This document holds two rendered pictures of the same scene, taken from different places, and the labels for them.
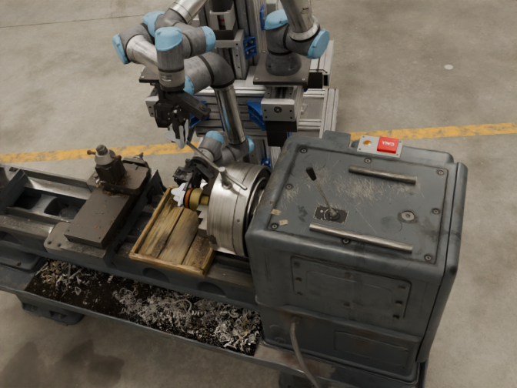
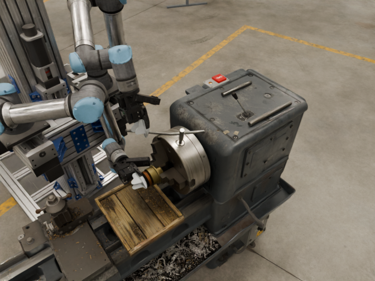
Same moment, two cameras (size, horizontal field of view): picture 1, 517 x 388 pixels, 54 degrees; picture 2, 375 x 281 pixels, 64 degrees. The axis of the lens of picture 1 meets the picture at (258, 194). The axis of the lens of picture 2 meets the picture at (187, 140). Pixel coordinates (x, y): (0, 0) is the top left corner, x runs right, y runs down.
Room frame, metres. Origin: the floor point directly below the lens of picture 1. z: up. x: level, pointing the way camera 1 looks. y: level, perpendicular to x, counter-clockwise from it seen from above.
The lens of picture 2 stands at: (0.65, 0.93, 2.17)
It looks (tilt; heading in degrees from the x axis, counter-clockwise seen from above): 44 degrees down; 297
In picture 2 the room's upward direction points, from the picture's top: straight up
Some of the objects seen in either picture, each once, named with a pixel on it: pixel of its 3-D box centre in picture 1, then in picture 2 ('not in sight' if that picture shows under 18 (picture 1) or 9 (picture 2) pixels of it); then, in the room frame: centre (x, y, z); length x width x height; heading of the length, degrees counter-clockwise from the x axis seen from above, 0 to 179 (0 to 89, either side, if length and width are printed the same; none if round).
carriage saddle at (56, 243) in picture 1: (103, 208); (65, 251); (1.40, 0.63, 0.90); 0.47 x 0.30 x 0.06; 155
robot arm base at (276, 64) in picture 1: (281, 55); (98, 77); (1.79, -0.18, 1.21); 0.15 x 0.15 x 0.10
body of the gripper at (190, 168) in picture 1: (191, 174); (126, 169); (1.32, 0.23, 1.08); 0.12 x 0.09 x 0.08; 154
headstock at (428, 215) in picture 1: (356, 230); (235, 129); (0.98, -0.30, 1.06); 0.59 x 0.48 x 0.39; 65
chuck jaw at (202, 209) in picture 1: (208, 222); (176, 179); (1.08, 0.18, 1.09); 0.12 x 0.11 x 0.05; 155
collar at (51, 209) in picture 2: (104, 155); (53, 203); (1.44, 0.55, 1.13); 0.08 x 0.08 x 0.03
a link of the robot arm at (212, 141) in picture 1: (210, 146); (112, 149); (1.46, 0.15, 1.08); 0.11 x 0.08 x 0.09; 154
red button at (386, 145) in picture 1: (387, 145); (219, 78); (1.14, -0.43, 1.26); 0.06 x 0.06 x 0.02; 65
